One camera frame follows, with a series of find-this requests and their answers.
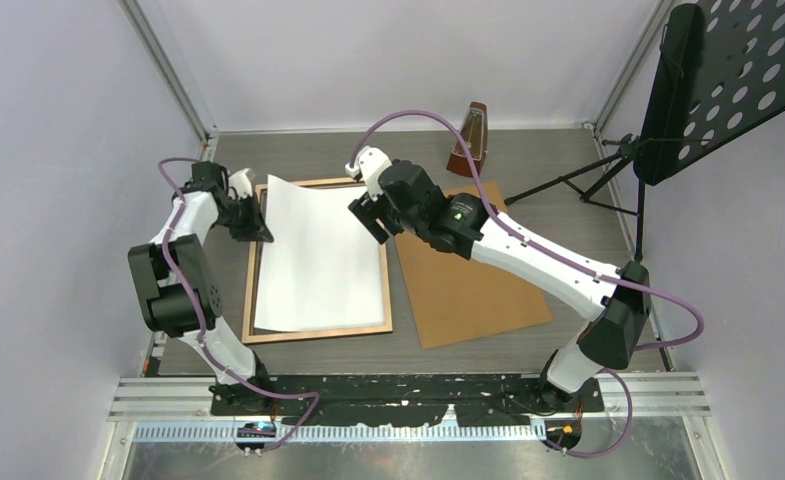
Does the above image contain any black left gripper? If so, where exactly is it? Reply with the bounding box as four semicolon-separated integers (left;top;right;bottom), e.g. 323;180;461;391
216;192;275;243

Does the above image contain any beach landscape photo print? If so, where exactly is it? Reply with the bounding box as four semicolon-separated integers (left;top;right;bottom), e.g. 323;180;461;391
253;174;387;334

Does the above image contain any light wooden picture frame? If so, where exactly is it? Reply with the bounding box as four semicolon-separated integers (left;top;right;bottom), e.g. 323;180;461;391
241;174;395;346

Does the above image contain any brown cardboard backing board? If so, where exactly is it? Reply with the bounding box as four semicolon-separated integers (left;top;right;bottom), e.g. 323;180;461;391
391;182;555;350

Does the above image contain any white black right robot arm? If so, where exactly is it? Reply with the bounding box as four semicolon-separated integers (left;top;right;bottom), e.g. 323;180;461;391
345;151;650;411

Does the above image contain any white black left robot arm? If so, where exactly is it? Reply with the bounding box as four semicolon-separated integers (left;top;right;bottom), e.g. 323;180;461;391
127;161;275;414

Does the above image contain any brown wooden metronome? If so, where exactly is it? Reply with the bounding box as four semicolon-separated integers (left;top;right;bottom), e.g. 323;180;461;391
446;102;488;178

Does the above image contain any black perforated music stand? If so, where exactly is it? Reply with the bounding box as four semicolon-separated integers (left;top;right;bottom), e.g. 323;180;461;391
505;1;785;261

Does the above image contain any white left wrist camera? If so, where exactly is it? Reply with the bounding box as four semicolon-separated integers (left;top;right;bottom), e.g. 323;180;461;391
228;168;255;201

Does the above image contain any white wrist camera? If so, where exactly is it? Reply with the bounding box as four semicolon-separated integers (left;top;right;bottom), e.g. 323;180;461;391
228;168;255;201
345;146;392;201

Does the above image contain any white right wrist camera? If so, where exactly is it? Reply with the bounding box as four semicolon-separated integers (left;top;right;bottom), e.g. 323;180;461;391
345;146;392;201

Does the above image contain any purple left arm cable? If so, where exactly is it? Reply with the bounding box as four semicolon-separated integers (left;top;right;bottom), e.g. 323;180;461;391
157;157;322;455

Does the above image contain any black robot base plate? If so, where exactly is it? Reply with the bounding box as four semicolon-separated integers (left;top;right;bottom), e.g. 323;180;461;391
209;373;604;427

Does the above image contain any aluminium extrusion rail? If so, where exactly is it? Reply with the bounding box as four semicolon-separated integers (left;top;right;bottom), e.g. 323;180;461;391
109;372;711;443

